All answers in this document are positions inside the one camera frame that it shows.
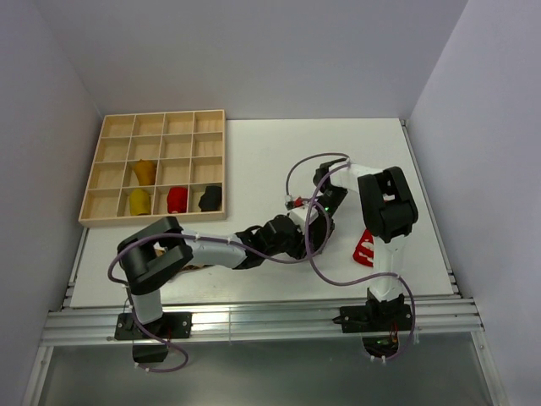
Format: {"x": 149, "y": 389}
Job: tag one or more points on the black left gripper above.
{"x": 300, "y": 249}

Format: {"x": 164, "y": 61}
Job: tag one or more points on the mustard yellow striped sock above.
{"x": 145, "y": 172}

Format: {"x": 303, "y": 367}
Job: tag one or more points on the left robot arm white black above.
{"x": 146, "y": 272}

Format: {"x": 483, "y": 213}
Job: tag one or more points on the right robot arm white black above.
{"x": 389, "y": 213}

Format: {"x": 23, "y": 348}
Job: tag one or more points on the red white fluffy sock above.
{"x": 363, "y": 253}

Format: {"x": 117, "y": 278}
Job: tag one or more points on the rolled black sock in tray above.
{"x": 211, "y": 199}

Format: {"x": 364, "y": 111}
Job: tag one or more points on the rolled red sock in tray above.
{"x": 177, "y": 200}

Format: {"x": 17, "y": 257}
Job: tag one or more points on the brown argyle sock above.
{"x": 185, "y": 268}

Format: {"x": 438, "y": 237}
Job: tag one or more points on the wooden compartment tray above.
{"x": 188, "y": 148}

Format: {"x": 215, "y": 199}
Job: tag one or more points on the rolled mustard sock in tray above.
{"x": 139, "y": 203}

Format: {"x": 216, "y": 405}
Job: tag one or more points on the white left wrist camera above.
{"x": 306, "y": 220}

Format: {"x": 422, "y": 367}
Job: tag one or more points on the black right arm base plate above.
{"x": 364, "y": 318}

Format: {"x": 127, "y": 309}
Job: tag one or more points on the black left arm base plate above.
{"x": 172, "y": 325}

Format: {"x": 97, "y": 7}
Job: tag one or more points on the aluminium rail frame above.
{"x": 267, "y": 338}

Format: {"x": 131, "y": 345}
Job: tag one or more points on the black box under rail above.
{"x": 149, "y": 354}

